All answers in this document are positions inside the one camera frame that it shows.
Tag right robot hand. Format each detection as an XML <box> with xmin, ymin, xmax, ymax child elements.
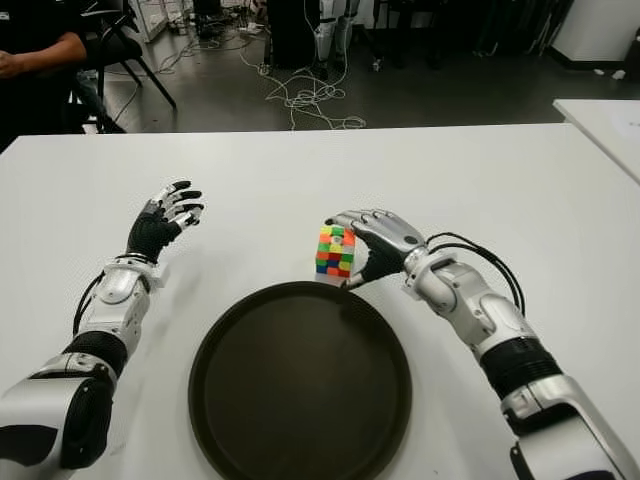
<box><xmin>324</xmin><ymin>208</ymin><xmax>429</xmax><ymax>291</ymax></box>

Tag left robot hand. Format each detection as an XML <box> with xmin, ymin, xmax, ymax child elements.
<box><xmin>125</xmin><ymin>178</ymin><xmax>206</xmax><ymax>265</ymax></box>

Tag multicoloured Rubik's cube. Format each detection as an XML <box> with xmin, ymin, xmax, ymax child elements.
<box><xmin>314</xmin><ymin>224</ymin><xmax>358</xmax><ymax>286</ymax></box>

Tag dark brown round plate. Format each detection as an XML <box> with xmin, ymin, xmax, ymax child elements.
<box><xmin>187</xmin><ymin>280</ymin><xmax>414</xmax><ymax>480</ymax></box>

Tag standing person in blue jeans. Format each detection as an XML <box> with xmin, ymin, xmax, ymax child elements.
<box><xmin>74</xmin><ymin>69</ymin><xmax>127</xmax><ymax>135</ymax></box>

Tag seated person in black shirt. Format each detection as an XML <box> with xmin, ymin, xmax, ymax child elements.
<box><xmin>0</xmin><ymin>0</ymin><xmax>90</xmax><ymax>154</ymax></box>

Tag black folding chair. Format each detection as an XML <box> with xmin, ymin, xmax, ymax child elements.
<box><xmin>69</xmin><ymin>0</ymin><xmax>178</xmax><ymax>134</ymax></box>

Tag white glass display cabinet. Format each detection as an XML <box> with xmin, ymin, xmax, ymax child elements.
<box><xmin>128</xmin><ymin>0</ymin><xmax>169</xmax><ymax>44</ymax></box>

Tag silver humanoid robot legs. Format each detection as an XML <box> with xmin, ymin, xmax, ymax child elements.
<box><xmin>314</xmin><ymin>0</ymin><xmax>361</xmax><ymax>76</ymax></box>

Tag white side table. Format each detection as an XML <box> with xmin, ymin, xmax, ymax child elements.
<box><xmin>552</xmin><ymin>98</ymin><xmax>640</xmax><ymax>185</ymax></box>

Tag white cabinet with black base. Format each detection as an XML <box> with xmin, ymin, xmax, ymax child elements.
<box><xmin>551</xmin><ymin>0</ymin><xmax>640</xmax><ymax>69</ymax></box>

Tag tangled white floor cable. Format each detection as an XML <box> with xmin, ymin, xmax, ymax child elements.
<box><xmin>239</xmin><ymin>47</ymin><xmax>369</xmax><ymax>132</ymax></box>

